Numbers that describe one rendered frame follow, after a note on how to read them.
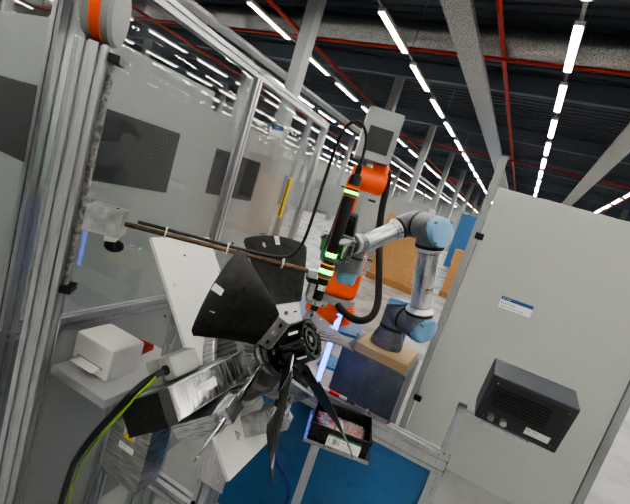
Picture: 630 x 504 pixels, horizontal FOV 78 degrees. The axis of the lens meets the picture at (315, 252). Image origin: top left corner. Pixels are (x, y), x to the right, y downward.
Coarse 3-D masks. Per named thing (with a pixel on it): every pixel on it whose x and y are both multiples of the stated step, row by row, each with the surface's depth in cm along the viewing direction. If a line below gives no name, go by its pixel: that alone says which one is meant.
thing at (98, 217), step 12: (84, 204) 99; (96, 204) 100; (108, 204) 104; (84, 216) 99; (96, 216) 99; (108, 216) 100; (120, 216) 100; (84, 228) 99; (96, 228) 100; (108, 228) 100; (120, 228) 101
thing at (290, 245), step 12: (252, 240) 121; (264, 240) 123; (288, 240) 128; (264, 252) 122; (276, 252) 123; (288, 252) 126; (300, 252) 128; (252, 264) 119; (264, 264) 120; (300, 264) 126; (264, 276) 119; (276, 276) 120; (288, 276) 121; (300, 276) 123; (276, 288) 118; (288, 288) 119; (300, 288) 121; (276, 300) 117; (288, 300) 118; (300, 300) 119
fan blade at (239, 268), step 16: (240, 256) 94; (224, 272) 91; (240, 272) 94; (256, 272) 98; (224, 288) 91; (240, 288) 94; (256, 288) 98; (208, 304) 88; (224, 304) 91; (240, 304) 95; (256, 304) 98; (272, 304) 102; (208, 320) 89; (224, 320) 93; (240, 320) 96; (256, 320) 100; (272, 320) 104; (208, 336) 90; (224, 336) 94; (240, 336) 98; (256, 336) 102
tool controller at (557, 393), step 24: (504, 384) 128; (528, 384) 127; (552, 384) 129; (480, 408) 134; (504, 408) 130; (528, 408) 126; (552, 408) 123; (576, 408) 120; (528, 432) 129; (552, 432) 125
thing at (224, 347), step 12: (228, 348) 111; (240, 348) 110; (252, 348) 110; (252, 360) 109; (252, 372) 107; (264, 372) 111; (240, 384) 110; (252, 384) 110; (264, 384) 111; (276, 384) 115; (252, 396) 113
